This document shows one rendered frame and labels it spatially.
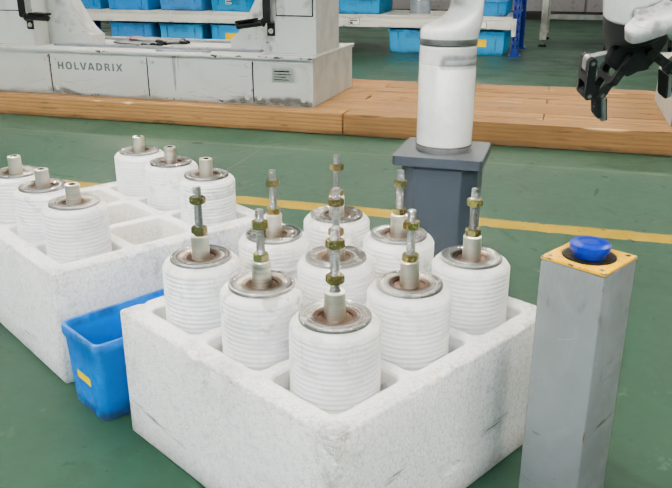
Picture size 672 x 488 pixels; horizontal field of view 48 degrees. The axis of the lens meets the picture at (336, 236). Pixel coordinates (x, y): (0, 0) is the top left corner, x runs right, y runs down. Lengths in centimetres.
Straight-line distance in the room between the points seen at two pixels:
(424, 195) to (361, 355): 54
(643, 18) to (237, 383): 62
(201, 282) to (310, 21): 209
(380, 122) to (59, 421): 188
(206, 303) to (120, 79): 236
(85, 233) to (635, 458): 82
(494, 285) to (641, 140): 181
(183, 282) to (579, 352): 45
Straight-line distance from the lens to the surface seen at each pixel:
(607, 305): 79
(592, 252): 79
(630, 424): 114
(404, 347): 84
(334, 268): 75
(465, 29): 122
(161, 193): 139
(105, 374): 107
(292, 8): 293
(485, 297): 92
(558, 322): 81
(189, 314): 93
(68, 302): 117
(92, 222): 118
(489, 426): 95
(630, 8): 99
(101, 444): 107
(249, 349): 85
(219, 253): 95
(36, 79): 345
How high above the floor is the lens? 59
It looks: 20 degrees down
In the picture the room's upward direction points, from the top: straight up
